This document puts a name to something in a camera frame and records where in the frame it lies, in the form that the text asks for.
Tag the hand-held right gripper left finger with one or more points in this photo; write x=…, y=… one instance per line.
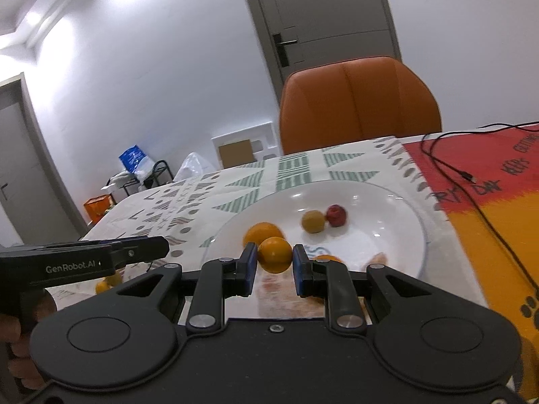
x=250, y=268

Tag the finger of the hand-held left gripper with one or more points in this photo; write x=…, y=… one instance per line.
x=139, y=250

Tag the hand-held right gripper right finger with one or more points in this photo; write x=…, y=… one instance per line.
x=300, y=270

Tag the round orange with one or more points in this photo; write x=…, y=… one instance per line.
x=262, y=232
x=274, y=256

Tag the small orange fruit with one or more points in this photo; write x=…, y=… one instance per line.
x=328, y=258

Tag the yellow-green round fruit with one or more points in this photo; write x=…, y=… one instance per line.
x=107, y=283
x=313, y=221

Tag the small red apple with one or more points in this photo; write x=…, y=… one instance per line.
x=336, y=215

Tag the peeled orange segment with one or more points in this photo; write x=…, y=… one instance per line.
x=379, y=259

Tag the white bowl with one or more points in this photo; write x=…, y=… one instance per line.
x=370, y=219

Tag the person's left hand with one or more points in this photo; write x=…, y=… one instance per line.
x=23, y=362

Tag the orange paper bag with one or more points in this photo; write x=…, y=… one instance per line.
x=97, y=209

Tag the white plastic item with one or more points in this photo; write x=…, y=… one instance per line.
x=120, y=182

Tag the black metal rack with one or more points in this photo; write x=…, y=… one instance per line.
x=162, y=174

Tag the blue and white bag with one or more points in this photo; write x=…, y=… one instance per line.
x=135, y=160

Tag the white plastic bag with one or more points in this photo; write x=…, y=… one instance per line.
x=193, y=168

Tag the grey side door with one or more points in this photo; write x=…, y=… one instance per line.
x=29, y=168

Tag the brown cardboard sheet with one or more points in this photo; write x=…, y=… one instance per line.
x=236, y=153

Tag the white foam packing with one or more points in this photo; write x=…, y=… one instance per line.
x=265, y=136

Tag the orange chair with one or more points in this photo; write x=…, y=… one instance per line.
x=358, y=105

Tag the red orange printed cloth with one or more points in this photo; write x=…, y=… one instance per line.
x=505, y=206

